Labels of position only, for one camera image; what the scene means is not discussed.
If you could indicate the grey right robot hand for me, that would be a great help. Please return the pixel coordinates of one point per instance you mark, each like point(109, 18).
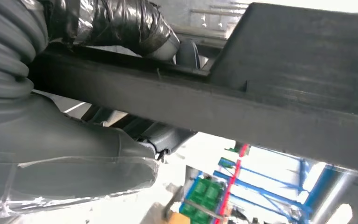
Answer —
point(58, 148)

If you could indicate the green plastic crate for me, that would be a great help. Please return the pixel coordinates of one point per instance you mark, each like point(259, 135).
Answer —
point(194, 213)
point(208, 191)

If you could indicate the red pole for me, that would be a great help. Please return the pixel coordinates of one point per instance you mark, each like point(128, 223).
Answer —
point(230, 185)

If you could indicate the blue metal storage rack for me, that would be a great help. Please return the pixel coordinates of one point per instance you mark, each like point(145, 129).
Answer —
point(321, 185)

